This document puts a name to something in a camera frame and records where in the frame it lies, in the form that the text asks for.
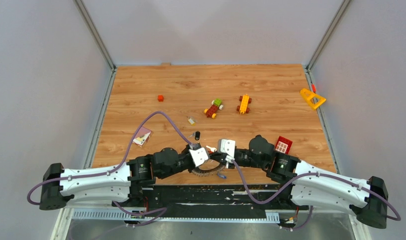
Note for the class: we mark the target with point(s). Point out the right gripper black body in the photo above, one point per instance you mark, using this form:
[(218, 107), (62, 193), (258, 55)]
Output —
[(242, 159)]

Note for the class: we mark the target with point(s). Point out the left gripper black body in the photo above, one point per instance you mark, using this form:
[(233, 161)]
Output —
[(184, 163)]

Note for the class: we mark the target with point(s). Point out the red key tag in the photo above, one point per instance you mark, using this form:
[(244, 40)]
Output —
[(211, 149)]

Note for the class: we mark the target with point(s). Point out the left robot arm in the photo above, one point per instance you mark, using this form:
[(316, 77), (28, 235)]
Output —
[(119, 183)]

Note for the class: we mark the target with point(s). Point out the key with black fob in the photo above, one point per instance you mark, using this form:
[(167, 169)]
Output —
[(196, 135)]

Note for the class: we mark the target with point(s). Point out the red window brick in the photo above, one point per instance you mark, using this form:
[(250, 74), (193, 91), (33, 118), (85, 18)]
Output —
[(283, 145)]

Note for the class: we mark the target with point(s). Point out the red playing card deck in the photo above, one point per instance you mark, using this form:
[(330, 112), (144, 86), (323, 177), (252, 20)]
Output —
[(142, 137)]

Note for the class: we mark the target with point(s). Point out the yellow brown toy brick car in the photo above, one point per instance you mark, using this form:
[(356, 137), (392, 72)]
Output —
[(243, 107)]

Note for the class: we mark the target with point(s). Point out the red yellow toy brick car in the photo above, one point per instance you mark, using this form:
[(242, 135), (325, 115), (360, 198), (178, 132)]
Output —
[(216, 105)]

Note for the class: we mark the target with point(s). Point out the small orange cube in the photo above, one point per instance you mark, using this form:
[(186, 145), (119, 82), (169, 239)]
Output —
[(160, 98)]

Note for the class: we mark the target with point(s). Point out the yellow triangular brick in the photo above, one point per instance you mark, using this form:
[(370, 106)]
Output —
[(313, 100)]

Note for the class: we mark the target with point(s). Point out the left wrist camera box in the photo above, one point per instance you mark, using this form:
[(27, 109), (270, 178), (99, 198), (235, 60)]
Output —
[(199, 156)]

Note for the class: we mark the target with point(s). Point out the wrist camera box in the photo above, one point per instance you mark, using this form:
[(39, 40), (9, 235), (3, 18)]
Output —
[(227, 146), (199, 156)]

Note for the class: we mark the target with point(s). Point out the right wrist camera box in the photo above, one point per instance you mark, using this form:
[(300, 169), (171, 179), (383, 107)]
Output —
[(227, 146)]

